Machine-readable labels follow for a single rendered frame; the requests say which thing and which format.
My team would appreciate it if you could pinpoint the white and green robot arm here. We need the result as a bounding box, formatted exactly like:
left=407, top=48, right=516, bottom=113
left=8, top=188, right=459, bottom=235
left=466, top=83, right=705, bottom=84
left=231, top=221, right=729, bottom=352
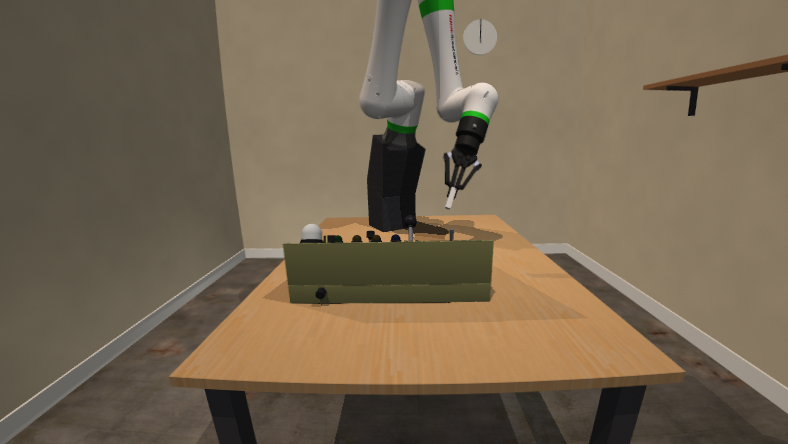
left=359, top=0, right=498, bottom=149

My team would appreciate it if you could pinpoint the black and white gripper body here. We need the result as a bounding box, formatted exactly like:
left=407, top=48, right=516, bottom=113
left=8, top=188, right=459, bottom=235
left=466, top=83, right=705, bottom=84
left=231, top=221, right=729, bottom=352
left=451, top=135, right=480, bottom=168

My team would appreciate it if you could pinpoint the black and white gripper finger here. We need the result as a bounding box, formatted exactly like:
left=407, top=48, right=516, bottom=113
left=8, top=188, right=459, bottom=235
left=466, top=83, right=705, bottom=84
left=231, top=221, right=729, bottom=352
left=443, top=152, right=463, bottom=209
left=447, top=155, right=482, bottom=210

